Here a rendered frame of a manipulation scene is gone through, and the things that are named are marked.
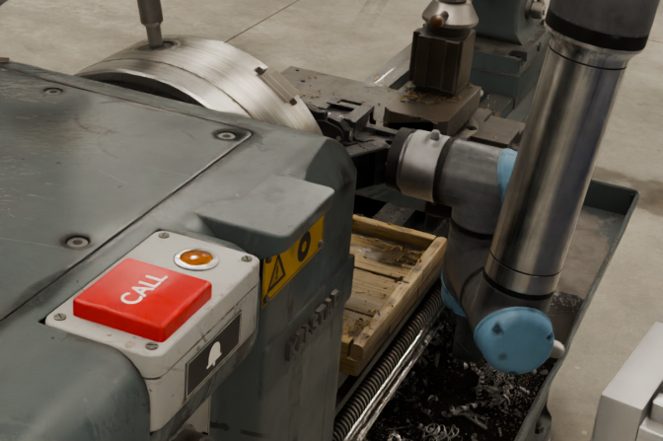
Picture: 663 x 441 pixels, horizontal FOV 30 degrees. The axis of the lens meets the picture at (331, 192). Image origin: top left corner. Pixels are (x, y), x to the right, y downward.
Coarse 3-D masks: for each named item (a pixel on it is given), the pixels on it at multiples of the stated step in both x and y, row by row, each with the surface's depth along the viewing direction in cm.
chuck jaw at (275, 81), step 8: (256, 72) 120; (264, 72) 121; (272, 72) 125; (264, 80) 120; (272, 80) 121; (280, 80) 125; (272, 88) 120; (280, 88) 121; (288, 88) 124; (280, 96) 120; (288, 96) 121
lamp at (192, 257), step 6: (186, 252) 78; (192, 252) 78; (198, 252) 78; (204, 252) 78; (180, 258) 77; (186, 258) 77; (192, 258) 77; (198, 258) 77; (204, 258) 77; (210, 258) 78; (192, 264) 77; (198, 264) 77; (204, 264) 77
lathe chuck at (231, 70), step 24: (168, 48) 119; (192, 48) 119; (216, 48) 120; (192, 72) 114; (216, 72) 116; (240, 72) 117; (240, 96) 114; (264, 96) 117; (264, 120) 114; (288, 120) 117; (312, 120) 120
